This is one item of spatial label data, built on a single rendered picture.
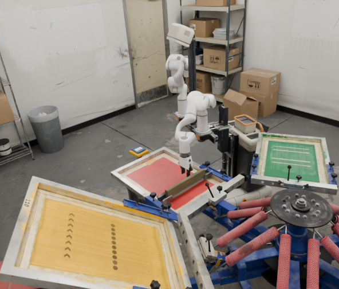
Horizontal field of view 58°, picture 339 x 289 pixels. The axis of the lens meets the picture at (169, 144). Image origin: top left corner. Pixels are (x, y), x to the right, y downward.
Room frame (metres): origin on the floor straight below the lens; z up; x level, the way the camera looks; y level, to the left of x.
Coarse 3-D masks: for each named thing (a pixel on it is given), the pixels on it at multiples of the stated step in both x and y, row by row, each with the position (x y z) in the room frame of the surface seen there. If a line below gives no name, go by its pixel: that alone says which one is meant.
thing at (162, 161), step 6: (156, 162) 2.30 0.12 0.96; (162, 162) 2.29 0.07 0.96; (168, 162) 2.28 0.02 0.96; (150, 168) 2.21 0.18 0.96; (156, 168) 2.20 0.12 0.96; (180, 180) 2.01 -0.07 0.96; (204, 180) 1.98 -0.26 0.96; (198, 186) 1.91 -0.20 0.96; (204, 186) 1.90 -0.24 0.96; (210, 186) 1.90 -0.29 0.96; (192, 192) 1.84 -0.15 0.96; (198, 192) 1.84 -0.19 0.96
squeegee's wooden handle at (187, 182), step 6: (192, 174) 1.92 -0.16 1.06; (198, 174) 1.93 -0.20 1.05; (204, 174) 1.97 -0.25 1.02; (186, 180) 1.85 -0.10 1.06; (192, 180) 1.89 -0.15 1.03; (198, 180) 1.93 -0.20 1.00; (174, 186) 1.78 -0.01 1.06; (180, 186) 1.81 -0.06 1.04; (186, 186) 1.85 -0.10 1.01; (168, 192) 1.74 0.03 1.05; (174, 192) 1.77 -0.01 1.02
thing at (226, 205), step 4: (224, 200) 1.62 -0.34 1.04; (220, 204) 1.58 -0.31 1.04; (224, 204) 1.58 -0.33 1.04; (228, 204) 1.58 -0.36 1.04; (216, 208) 1.60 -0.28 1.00; (224, 208) 1.55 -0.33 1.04; (228, 208) 1.54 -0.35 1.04; (232, 208) 1.53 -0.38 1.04; (236, 208) 1.54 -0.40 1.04; (224, 212) 1.54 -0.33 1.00
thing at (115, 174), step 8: (152, 152) 2.42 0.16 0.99; (160, 152) 2.43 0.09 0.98; (168, 152) 2.41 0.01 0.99; (136, 160) 2.30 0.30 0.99; (144, 160) 2.32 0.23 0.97; (120, 168) 2.19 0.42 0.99; (128, 168) 2.21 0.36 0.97; (112, 176) 2.12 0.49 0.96; (120, 176) 2.07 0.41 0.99; (128, 184) 1.95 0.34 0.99; (136, 192) 1.86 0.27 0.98; (144, 192) 1.84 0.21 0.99; (208, 192) 1.78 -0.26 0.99; (144, 200) 1.79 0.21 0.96; (184, 208) 1.63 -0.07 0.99
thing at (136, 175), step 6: (144, 168) 2.22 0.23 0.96; (132, 174) 2.13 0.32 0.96; (138, 174) 2.13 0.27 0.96; (144, 174) 2.12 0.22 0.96; (138, 180) 2.05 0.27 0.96; (144, 186) 1.96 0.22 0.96; (150, 186) 1.95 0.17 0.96; (168, 186) 1.93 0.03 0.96; (150, 192) 1.88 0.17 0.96; (156, 192) 1.87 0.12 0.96; (162, 192) 1.87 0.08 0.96; (186, 192) 1.85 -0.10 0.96; (174, 198) 1.78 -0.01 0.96; (180, 198) 1.78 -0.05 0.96; (186, 198) 1.77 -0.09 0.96; (192, 198) 1.77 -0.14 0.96; (174, 204) 1.72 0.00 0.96; (180, 204) 1.71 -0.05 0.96
